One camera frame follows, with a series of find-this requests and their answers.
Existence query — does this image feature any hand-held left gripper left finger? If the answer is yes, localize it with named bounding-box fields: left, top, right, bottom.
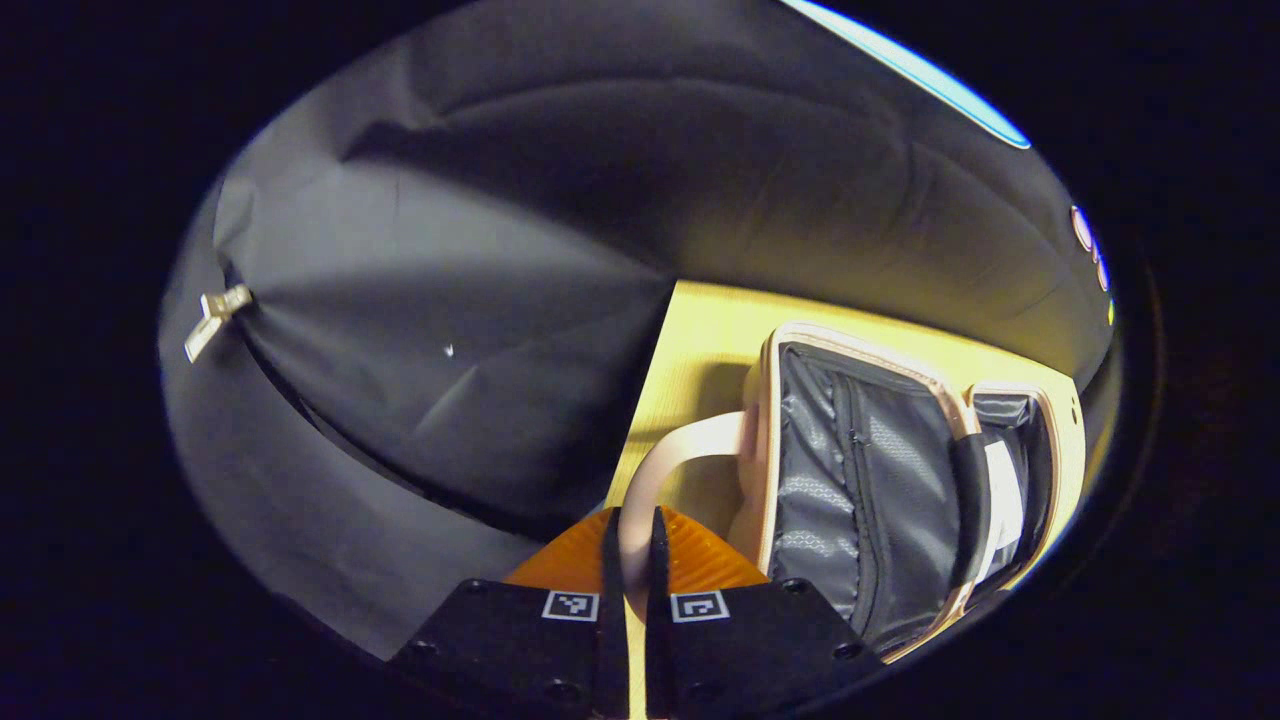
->
left=388, top=505, right=628, bottom=719

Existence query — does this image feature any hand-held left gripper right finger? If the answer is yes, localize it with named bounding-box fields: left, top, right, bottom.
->
left=645, top=505, right=886, bottom=719

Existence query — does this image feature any pink suitcase with black lining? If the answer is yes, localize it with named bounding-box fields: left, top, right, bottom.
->
left=617, top=322, right=1087, bottom=663

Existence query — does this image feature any white squeeze tube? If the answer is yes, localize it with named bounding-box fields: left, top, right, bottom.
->
left=983, top=440, right=1028, bottom=583

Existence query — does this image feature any black backdrop cloth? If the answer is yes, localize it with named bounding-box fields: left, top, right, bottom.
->
left=160, top=0, right=1116, bottom=661

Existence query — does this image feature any small metal clip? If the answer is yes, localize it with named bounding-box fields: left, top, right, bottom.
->
left=183, top=284, right=253, bottom=363

